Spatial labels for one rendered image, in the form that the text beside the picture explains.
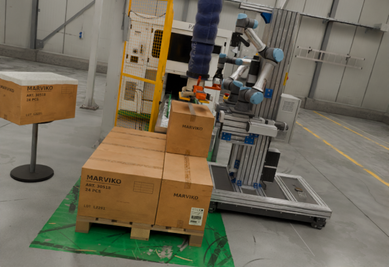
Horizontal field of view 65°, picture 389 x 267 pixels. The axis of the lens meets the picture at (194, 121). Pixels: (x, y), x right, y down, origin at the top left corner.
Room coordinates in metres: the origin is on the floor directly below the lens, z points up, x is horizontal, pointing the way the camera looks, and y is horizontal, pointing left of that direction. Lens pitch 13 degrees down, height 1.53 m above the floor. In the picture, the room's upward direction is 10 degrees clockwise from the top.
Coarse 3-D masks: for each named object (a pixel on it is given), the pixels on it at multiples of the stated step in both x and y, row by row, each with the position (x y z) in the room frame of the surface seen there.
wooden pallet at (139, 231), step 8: (80, 216) 2.10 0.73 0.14; (80, 224) 2.10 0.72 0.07; (88, 224) 2.10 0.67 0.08; (112, 224) 2.12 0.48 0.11; (120, 224) 2.13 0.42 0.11; (128, 224) 2.13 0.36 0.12; (136, 224) 2.14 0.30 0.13; (144, 224) 2.14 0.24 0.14; (88, 232) 2.11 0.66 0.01; (136, 232) 2.14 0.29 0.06; (144, 232) 2.15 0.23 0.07; (176, 232) 2.17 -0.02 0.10; (184, 232) 2.17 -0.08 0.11; (192, 232) 2.18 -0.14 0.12; (200, 232) 2.19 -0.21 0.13; (192, 240) 2.18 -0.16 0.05; (200, 240) 2.19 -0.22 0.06
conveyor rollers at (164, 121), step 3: (165, 105) 4.95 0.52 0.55; (165, 108) 4.76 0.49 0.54; (165, 111) 4.51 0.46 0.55; (165, 114) 4.32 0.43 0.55; (168, 114) 4.41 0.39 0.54; (162, 117) 4.14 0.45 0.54; (165, 117) 4.15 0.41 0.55; (168, 117) 4.23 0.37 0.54; (162, 120) 3.95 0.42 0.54; (165, 120) 3.96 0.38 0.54; (162, 123) 3.78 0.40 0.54; (165, 123) 3.79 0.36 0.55; (165, 126) 3.69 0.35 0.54
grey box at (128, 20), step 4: (128, 20) 3.98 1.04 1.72; (124, 24) 3.97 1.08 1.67; (128, 24) 3.98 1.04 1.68; (124, 28) 3.97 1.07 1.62; (128, 28) 3.99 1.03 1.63; (124, 32) 3.97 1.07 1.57; (128, 32) 4.03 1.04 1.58; (124, 36) 3.98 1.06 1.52; (128, 36) 4.07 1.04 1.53; (124, 40) 3.98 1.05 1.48; (128, 40) 4.10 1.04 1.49
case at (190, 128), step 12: (180, 108) 2.95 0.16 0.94; (192, 108) 3.06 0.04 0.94; (204, 108) 3.18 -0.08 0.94; (168, 120) 3.30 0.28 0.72; (180, 120) 2.75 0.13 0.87; (192, 120) 2.77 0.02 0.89; (204, 120) 2.78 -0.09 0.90; (168, 132) 2.86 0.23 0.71; (180, 132) 2.76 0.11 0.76; (192, 132) 2.77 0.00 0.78; (204, 132) 2.79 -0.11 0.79; (168, 144) 2.75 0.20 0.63; (180, 144) 2.76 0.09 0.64; (192, 144) 2.77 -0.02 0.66; (204, 144) 2.79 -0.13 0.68; (204, 156) 2.79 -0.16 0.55
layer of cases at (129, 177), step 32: (96, 160) 2.26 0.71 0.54; (128, 160) 2.38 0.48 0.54; (160, 160) 2.51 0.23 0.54; (192, 160) 2.65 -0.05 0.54; (96, 192) 2.11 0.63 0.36; (128, 192) 2.13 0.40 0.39; (160, 192) 2.15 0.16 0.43; (192, 192) 2.18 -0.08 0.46; (160, 224) 2.16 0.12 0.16; (192, 224) 2.18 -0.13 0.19
